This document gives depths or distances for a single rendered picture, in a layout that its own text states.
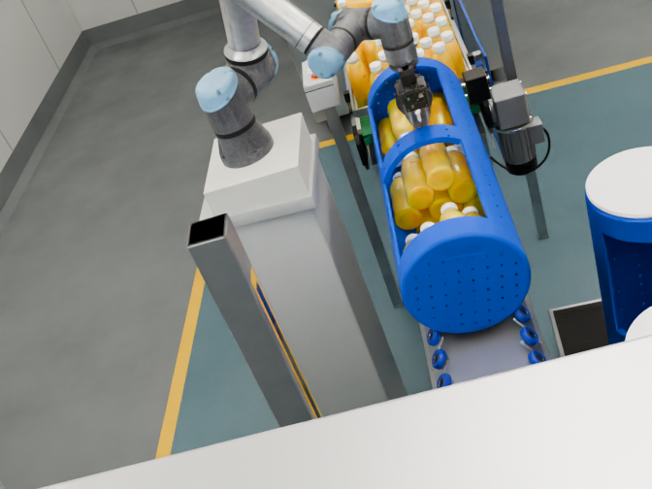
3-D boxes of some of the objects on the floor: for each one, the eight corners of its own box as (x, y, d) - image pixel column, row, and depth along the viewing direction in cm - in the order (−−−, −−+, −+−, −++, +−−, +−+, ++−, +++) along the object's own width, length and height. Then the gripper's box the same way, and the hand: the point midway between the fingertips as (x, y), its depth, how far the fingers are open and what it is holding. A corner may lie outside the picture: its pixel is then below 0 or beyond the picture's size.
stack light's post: (539, 240, 362) (489, -5, 298) (537, 234, 365) (487, -9, 301) (549, 237, 362) (501, -9, 298) (546, 231, 365) (498, -13, 301)
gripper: (386, 74, 203) (408, 148, 216) (424, 62, 202) (444, 138, 214) (382, 58, 210) (404, 131, 222) (419, 47, 209) (439, 121, 221)
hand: (421, 125), depth 220 cm, fingers closed, pressing on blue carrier
